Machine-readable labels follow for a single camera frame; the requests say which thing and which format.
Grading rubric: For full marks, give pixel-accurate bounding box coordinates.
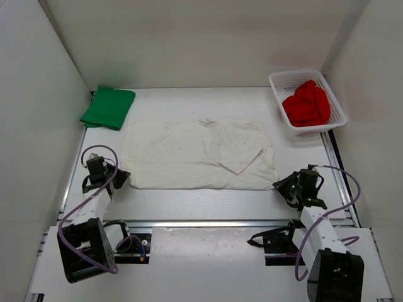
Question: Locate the aluminium left rail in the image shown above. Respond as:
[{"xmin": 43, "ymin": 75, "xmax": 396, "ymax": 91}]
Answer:
[{"xmin": 56, "ymin": 128, "xmax": 86, "ymax": 223}]

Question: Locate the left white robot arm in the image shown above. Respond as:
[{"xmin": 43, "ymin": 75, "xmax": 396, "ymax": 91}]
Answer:
[{"xmin": 57, "ymin": 154, "xmax": 132, "ymax": 284}]

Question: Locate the white t shirt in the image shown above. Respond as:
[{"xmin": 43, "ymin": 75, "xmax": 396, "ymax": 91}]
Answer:
[{"xmin": 122, "ymin": 119, "xmax": 279, "ymax": 191}]

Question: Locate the aluminium front rail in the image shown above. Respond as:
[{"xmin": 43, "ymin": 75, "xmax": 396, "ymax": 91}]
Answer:
[{"xmin": 125, "ymin": 220, "xmax": 290, "ymax": 228}]

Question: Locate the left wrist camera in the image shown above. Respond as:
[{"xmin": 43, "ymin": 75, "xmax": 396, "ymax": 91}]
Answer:
[{"xmin": 88, "ymin": 153, "xmax": 101, "ymax": 161}]

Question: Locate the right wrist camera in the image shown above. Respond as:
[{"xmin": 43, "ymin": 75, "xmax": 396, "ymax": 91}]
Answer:
[{"xmin": 307, "ymin": 164, "xmax": 318, "ymax": 170}]

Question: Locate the white plastic basket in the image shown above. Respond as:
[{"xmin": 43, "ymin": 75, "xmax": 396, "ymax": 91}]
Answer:
[{"xmin": 268, "ymin": 69, "xmax": 347, "ymax": 136}]

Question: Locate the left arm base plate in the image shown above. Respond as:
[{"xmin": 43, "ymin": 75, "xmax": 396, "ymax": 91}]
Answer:
[{"xmin": 114, "ymin": 228, "xmax": 152, "ymax": 264}]

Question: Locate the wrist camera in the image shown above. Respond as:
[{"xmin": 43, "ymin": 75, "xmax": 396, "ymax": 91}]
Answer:
[
  {"xmin": 307, "ymin": 164, "xmax": 318, "ymax": 170},
  {"xmin": 88, "ymin": 153, "xmax": 101, "ymax": 161}
]

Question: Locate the green t shirt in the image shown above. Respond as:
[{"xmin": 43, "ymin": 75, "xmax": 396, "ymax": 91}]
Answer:
[{"xmin": 80, "ymin": 86, "xmax": 136, "ymax": 131}]

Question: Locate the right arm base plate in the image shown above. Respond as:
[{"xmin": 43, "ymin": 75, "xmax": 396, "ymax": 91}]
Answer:
[{"xmin": 247, "ymin": 226, "xmax": 307, "ymax": 266}]

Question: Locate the red cloth in basket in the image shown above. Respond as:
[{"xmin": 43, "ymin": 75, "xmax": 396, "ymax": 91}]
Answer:
[{"xmin": 282, "ymin": 80, "xmax": 331, "ymax": 127}]

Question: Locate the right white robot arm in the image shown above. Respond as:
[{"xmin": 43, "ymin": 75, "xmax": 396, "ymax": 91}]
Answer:
[{"xmin": 248, "ymin": 165, "xmax": 365, "ymax": 301}]

